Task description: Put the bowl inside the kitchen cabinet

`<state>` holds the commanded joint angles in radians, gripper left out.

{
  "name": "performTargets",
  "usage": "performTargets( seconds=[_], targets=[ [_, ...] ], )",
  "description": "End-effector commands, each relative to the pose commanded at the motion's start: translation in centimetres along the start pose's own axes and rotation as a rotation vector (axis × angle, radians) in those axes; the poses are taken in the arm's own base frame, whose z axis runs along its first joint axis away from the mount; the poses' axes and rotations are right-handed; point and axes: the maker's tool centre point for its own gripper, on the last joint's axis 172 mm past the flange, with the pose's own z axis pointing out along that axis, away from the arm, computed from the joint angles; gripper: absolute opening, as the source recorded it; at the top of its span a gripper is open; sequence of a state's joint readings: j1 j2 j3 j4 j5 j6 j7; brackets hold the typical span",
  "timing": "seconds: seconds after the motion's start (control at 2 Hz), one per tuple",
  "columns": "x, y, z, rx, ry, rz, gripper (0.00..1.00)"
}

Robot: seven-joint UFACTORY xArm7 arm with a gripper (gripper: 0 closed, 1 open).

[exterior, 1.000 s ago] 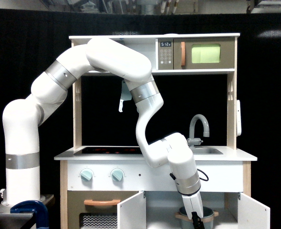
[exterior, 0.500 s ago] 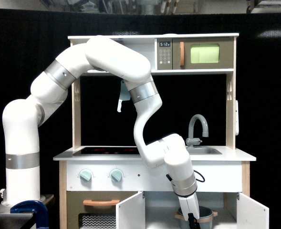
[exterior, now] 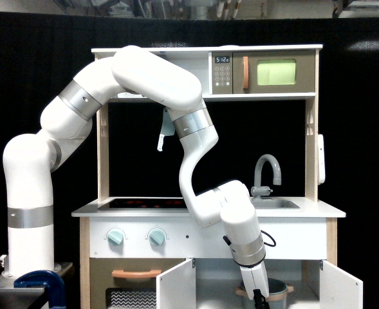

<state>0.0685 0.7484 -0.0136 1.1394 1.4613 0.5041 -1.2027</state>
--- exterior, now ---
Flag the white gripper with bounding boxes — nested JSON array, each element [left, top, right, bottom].
[[240, 261, 269, 309]]

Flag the grey-blue toy pot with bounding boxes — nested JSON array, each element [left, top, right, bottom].
[[235, 278, 294, 309]]

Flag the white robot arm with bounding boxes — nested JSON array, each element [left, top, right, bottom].
[[3, 46, 269, 299]]

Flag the right white cabinet door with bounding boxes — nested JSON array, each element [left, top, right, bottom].
[[302, 260, 364, 309]]

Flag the white cabinet door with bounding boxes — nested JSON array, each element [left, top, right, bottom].
[[302, 260, 364, 309], [156, 259, 196, 309]]

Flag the left white cabinet door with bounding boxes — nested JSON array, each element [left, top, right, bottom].
[[156, 259, 196, 309]]

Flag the white wooden toy kitchen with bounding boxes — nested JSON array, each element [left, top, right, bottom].
[[71, 44, 364, 309]]

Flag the grey toy sink basin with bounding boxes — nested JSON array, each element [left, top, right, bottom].
[[251, 199, 299, 209]]

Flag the grey toy faucet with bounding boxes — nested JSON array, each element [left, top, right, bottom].
[[250, 154, 282, 199]]

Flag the right mint stove knob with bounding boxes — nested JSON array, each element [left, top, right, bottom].
[[148, 228, 166, 246]]

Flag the mint stove knob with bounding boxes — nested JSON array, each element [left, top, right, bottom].
[[106, 228, 124, 246], [148, 228, 166, 246]]

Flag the white side-mounted holder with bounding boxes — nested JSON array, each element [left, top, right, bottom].
[[318, 134, 326, 185]]

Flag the left mint stove knob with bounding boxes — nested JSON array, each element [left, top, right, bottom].
[[106, 228, 124, 246]]

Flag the black toy hob plate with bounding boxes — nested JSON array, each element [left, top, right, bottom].
[[99, 197, 187, 211]]

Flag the toy cleaver knife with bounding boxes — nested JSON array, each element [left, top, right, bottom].
[[157, 108, 175, 152]]

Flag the blue C-clamp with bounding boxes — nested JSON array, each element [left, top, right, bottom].
[[14, 270, 67, 309]]

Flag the toy microwave with green window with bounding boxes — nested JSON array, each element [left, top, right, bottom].
[[210, 50, 316, 95]]

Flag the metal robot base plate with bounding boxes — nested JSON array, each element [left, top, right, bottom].
[[0, 254, 73, 299]]

